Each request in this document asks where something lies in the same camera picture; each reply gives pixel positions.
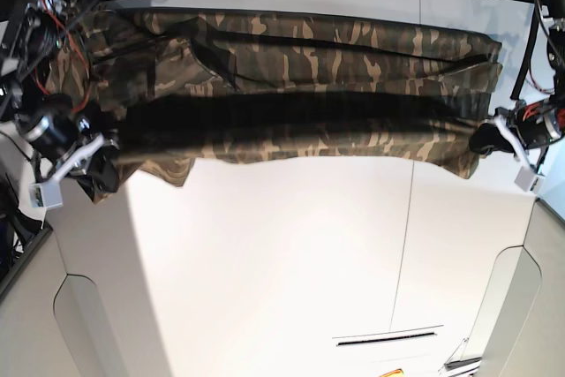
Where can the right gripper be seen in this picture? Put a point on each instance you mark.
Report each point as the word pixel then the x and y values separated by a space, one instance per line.
pixel 75 149

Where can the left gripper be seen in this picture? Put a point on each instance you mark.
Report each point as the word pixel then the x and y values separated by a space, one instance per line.
pixel 526 128

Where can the camouflage T-shirt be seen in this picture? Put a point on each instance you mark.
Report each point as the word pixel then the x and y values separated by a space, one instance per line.
pixel 178 85

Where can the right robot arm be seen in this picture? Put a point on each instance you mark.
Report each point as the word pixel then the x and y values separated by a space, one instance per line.
pixel 45 93

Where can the black equipment at left edge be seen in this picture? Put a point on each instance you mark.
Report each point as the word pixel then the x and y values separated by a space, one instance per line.
pixel 18 230

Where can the grey flat tool bottom right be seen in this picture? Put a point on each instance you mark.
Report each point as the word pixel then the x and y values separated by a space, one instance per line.
pixel 457 365

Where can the yellow orange object bottom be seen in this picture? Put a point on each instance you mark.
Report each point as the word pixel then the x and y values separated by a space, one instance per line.
pixel 394 373

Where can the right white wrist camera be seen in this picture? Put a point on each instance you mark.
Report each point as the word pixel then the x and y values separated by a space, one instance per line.
pixel 46 195

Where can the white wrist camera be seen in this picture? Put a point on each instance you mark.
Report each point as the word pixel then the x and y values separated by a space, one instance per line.
pixel 46 195
pixel 528 180

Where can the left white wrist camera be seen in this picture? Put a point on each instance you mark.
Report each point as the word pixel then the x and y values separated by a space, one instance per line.
pixel 528 180

